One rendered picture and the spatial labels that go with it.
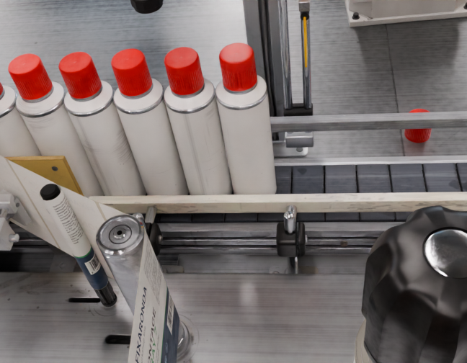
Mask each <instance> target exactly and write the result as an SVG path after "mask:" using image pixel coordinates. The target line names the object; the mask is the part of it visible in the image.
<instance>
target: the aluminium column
mask: <svg viewBox="0 0 467 363"><path fill-rule="evenodd" d="M242 1H243V8H244V20H245V26H246V38H247V45H249V46H250V47H251V48H252V49H253V50H254V58H255V65H256V72H257V75H258V76H261V77H262V78H263V79H264V80H265V81H266V83H267V78H266V69H265V59H264V36H263V24H262V3H261V0H242ZM265 1H266V12H267V37H268V51H269V63H270V81H271V87H272V95H273V99H274V103H275V111H276V117H284V115H283V110H284V109H283V108H284V103H285V102H284V91H283V70H282V58H281V47H280V26H279V15H278V4H277V0H265ZM268 101H269V109H270V117H272V108H271V104H270V98H269V94H268ZM272 144H285V132H281V133H277V140H274V138H273V133H272Z"/></svg>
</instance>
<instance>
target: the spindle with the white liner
mask: <svg viewBox="0 0 467 363"><path fill-rule="evenodd" d="M361 311H362V314H363V316H364V317H365V320H364V321H363V323H362V325H361V327H360V329H359V331H358V333H357V338H356V341H355V359H354V363H467V212H461V211H455V210H451V209H448V208H446V207H443V206H441V205H435V206H429V207H423V208H420V209H418V210H415V211H414V212H412V213H411V214H410V215H409V216H408V218H407V219H406V222H405V223H403V224H400V225H397V226H394V227H391V228H389V229H388V230H386V231H384V232H383V233H382V234H381V235H380V236H379V237H378V239H377V240H376V241H375V243H374V244H373V247H372V248H371V250H370V253H369V255H368V259H367V262H366V267H365V281H364V288H363V302H362V310H361Z"/></svg>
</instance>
